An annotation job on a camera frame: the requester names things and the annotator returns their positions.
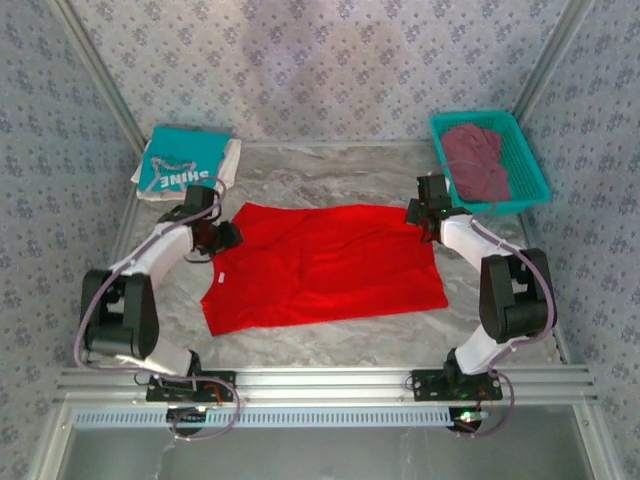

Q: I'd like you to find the red t-shirt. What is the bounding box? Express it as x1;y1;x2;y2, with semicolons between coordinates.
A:
200;202;450;337

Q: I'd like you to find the maroon crumpled t-shirt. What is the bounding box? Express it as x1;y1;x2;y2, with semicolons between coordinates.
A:
440;124;512;202

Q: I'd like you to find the teal plastic basket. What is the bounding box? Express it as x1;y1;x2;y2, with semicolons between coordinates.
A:
429;110;553;217

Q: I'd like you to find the black controller board with LED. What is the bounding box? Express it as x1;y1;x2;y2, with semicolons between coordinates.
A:
447;407;486;434
167;405;211;436

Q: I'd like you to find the aluminium corner post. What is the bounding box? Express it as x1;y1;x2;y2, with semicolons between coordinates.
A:
49;0;149;156
510;0;600;124

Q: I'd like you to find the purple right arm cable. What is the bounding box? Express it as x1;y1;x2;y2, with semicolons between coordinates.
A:
432;159;559;441

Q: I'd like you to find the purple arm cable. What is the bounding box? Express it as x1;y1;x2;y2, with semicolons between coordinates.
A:
432;159;559;441
73;175;242;442

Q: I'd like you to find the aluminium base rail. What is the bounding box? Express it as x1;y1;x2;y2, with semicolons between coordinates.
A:
54;364;599;402

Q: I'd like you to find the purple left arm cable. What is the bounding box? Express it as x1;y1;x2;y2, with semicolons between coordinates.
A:
73;175;242;442

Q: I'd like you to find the slotted grey cable duct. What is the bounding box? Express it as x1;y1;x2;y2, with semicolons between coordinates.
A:
74;407;451;429

